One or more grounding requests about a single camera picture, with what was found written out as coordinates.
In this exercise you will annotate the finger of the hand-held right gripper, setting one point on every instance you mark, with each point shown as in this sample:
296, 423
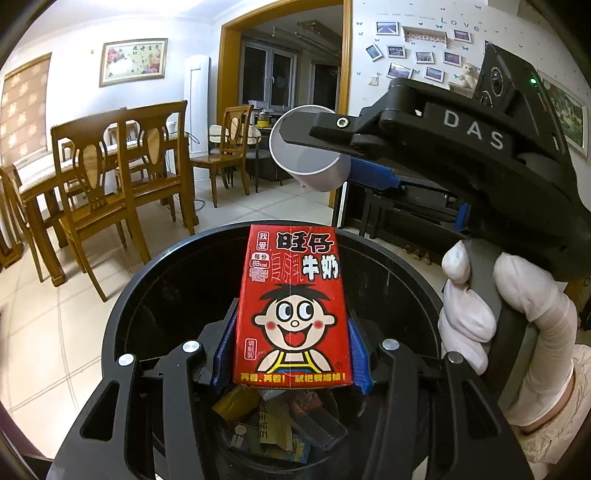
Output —
369, 170
341, 131

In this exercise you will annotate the white cup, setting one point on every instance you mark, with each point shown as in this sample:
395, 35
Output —
318, 177

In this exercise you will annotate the group of wall photo frames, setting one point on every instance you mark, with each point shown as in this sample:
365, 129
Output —
397, 50

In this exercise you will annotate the person's right hand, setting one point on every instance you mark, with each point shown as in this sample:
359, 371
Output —
461, 323

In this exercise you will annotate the framed landscape picture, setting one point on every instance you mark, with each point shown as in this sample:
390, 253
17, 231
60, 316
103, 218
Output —
565, 110

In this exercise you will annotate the beige patterned roller blind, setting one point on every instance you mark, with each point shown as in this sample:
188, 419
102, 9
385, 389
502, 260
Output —
23, 110

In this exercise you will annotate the black trash bin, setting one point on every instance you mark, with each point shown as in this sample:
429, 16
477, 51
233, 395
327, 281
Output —
184, 286

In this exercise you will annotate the wooden door frame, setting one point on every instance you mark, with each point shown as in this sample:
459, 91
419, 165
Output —
348, 92

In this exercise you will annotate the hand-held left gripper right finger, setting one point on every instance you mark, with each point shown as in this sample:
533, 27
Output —
360, 360

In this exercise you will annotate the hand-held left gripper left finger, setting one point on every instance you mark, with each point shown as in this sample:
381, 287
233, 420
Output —
221, 360

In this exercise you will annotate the wooden dining chair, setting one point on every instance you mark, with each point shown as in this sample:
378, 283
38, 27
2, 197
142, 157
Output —
9, 221
231, 157
87, 217
152, 180

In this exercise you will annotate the framed floral picture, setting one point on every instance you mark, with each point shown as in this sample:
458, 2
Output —
131, 62

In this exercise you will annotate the white teddy bear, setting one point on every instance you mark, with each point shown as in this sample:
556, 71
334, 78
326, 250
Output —
468, 74

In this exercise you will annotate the person's right forearm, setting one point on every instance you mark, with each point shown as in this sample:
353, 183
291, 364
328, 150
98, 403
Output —
545, 443

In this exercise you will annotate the white tower air conditioner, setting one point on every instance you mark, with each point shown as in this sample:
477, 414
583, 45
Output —
197, 101

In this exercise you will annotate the wooden dining table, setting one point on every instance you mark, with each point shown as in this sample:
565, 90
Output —
37, 173

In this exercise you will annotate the red cartoon milk carton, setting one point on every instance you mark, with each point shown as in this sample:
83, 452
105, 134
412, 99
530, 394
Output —
291, 295

